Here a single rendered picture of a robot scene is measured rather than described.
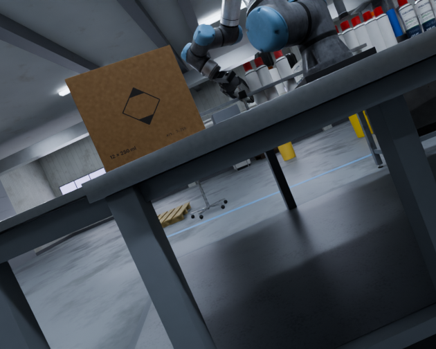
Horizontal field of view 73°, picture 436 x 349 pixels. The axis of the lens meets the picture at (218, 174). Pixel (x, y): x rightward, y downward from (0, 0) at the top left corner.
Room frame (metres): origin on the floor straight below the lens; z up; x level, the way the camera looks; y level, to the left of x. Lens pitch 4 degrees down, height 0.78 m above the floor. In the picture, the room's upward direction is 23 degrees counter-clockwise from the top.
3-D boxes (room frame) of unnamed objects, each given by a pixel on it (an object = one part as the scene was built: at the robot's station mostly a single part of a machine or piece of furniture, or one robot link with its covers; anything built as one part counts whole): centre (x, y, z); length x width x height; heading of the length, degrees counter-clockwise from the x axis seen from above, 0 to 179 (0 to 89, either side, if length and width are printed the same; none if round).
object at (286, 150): (7.02, -1.72, 0.29); 0.37 x 0.36 x 0.57; 172
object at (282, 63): (1.28, -0.44, 0.98); 0.05 x 0.05 x 0.20
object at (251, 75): (1.28, -0.30, 0.98); 0.05 x 0.05 x 0.20
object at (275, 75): (1.57, -0.45, 1.03); 0.09 x 0.09 x 0.30
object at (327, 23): (0.92, -0.43, 1.05); 0.13 x 0.12 x 0.14; 117
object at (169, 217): (5.46, 1.18, 0.05); 1.25 x 0.82 x 0.11; 174
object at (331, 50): (0.92, -0.44, 0.93); 0.15 x 0.15 x 0.10
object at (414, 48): (0.94, -0.26, 0.81); 0.90 x 0.90 x 0.04; 83
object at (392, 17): (1.35, -0.99, 0.98); 0.03 x 0.03 x 0.17
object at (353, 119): (5.60, -2.93, 0.37); 0.49 x 0.47 x 0.74; 172
